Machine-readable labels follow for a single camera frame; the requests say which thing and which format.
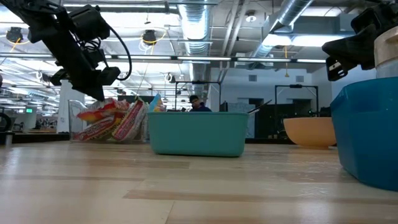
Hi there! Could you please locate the yellow hanging cord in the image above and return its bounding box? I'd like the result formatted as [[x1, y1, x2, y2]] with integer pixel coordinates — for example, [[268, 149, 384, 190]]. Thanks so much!
[[284, 45, 290, 78]]

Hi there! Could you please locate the glass jar tan lid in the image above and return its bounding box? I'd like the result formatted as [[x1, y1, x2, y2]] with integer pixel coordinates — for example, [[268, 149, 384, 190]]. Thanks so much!
[[373, 26, 398, 78]]

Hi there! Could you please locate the white pillar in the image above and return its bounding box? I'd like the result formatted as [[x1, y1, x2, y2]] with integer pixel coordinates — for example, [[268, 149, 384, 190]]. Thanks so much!
[[57, 79, 86, 133]]

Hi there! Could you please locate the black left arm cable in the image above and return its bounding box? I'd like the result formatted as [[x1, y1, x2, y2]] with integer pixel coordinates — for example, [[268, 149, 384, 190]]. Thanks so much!
[[102, 23, 133, 82]]

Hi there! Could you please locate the ceiling light strip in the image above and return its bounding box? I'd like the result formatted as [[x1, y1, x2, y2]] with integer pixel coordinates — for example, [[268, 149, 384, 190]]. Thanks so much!
[[0, 53, 326, 65]]

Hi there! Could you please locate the black aluminium table frame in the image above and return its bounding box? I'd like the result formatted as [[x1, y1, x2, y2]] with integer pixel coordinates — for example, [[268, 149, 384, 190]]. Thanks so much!
[[0, 132, 71, 146]]

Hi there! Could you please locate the dark blue plastic tray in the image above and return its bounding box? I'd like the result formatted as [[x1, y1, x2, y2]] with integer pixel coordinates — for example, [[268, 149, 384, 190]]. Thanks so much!
[[330, 77, 398, 192]]

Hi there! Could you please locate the green red ramen packet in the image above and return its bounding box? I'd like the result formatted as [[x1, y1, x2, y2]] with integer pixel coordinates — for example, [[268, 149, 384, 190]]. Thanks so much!
[[111, 99, 149, 142]]

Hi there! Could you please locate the silver ventilation duct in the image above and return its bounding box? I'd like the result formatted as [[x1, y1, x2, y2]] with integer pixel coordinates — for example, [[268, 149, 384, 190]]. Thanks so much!
[[178, 0, 214, 94], [248, 0, 315, 60]]

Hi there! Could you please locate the dark background monitor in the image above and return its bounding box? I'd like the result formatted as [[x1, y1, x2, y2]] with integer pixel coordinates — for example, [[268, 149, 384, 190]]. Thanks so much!
[[118, 95, 155, 104]]

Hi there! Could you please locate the teal plastic container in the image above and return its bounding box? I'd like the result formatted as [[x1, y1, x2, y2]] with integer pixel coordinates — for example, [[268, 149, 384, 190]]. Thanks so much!
[[147, 111, 249, 158]]

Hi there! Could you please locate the black ceiling speaker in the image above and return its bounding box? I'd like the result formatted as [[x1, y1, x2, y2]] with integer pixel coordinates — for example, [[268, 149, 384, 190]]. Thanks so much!
[[6, 26, 24, 44], [142, 29, 158, 47]]

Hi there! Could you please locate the red barcode ramen packet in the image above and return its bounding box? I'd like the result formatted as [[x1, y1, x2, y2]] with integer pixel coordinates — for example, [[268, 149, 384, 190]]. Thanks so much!
[[76, 97, 131, 123]]

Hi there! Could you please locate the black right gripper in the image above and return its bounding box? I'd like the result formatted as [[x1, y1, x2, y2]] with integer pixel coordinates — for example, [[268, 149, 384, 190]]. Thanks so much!
[[322, 2, 398, 82]]

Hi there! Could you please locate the seated person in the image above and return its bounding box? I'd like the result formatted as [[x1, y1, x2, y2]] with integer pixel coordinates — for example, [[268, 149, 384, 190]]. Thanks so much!
[[188, 95, 213, 113]]

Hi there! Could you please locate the orange bowl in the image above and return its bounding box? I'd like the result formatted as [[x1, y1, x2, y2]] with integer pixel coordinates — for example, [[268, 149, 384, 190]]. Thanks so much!
[[282, 116, 337, 149]]

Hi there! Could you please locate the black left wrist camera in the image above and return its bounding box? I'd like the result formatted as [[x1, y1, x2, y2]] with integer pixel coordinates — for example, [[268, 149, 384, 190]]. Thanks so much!
[[68, 4, 111, 41]]

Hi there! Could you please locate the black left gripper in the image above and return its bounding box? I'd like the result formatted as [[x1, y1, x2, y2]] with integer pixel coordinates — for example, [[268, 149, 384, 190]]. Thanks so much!
[[43, 29, 121, 102]]

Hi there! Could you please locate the black workstation frame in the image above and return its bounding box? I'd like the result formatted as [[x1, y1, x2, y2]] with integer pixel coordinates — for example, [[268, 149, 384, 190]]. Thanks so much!
[[274, 84, 319, 119], [175, 80, 222, 113]]

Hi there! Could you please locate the clear plastic bin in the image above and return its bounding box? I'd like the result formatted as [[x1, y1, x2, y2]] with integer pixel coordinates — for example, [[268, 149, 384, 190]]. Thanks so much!
[[68, 99, 150, 144]]

